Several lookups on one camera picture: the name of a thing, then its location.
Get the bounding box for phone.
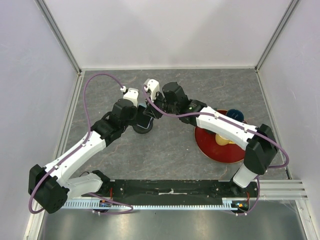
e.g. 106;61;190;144
136;104;153;131

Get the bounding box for slotted cable duct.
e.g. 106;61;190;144
61;197;250;211

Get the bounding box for red round tray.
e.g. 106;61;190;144
194;108;247;164

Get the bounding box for aluminium frame post left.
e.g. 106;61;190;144
35;0;82;75

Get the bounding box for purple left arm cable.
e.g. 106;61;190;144
28;72;135;216

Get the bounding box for aluminium front rail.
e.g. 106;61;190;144
34;178;310;201

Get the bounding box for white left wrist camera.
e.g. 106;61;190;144
120;86;139;107

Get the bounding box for aluminium frame post right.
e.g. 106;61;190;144
254;0;300;73

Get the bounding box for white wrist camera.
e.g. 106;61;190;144
120;86;139;107
143;78;160;102

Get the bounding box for dark blue cup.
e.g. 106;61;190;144
225;109;245;122

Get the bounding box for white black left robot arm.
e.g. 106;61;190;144
28;98;138;214

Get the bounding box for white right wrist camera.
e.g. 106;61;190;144
143;78;160;102

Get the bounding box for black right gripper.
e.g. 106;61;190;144
145;90;179;119

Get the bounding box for black phone stand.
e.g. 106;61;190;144
132;119;153;135

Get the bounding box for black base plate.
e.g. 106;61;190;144
96;179;258;205

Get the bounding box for aluminium frame post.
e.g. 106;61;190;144
35;0;82;75
254;0;300;73

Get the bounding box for yellow mug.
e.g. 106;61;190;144
215;134;235;146

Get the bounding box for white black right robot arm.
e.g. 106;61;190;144
142;79;279;197

